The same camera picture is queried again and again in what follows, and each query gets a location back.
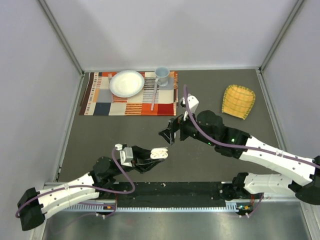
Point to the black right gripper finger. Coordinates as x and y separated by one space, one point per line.
168 135
173 127

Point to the light blue cup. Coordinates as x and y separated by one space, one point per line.
162 76

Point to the white round plate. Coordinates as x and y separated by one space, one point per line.
127 83

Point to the pink plastic spoon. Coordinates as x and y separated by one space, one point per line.
154 94

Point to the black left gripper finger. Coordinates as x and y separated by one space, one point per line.
139 152
147 166

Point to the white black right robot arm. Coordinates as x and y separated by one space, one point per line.
293 175

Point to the silver fork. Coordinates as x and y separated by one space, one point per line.
110 76

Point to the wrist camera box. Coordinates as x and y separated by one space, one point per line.
192 103
126 154

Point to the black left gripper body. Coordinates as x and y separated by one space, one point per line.
135 162

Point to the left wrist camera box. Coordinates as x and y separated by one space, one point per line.
126 154

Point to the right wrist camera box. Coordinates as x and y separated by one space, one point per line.
192 103

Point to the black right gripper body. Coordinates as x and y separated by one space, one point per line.
187 128

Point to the colourful patchwork placemat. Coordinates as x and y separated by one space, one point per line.
98 100

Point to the yellow woven leaf dish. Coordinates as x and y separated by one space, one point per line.
238 101

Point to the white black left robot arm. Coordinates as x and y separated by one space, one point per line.
35 206

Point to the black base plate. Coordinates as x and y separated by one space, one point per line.
179 195

